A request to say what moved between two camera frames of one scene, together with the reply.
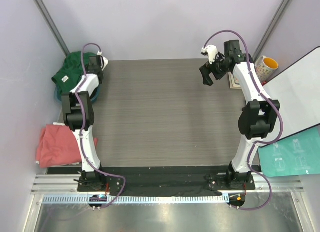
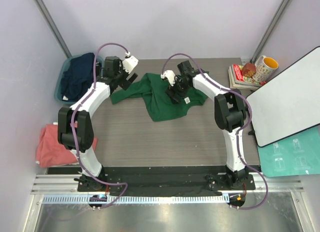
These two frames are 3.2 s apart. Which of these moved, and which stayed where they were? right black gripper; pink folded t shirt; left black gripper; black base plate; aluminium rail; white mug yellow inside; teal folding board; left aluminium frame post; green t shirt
Moved: green t shirt; left black gripper; right black gripper
Stayed: black base plate; aluminium rail; pink folded t shirt; teal folding board; left aluminium frame post; white mug yellow inside
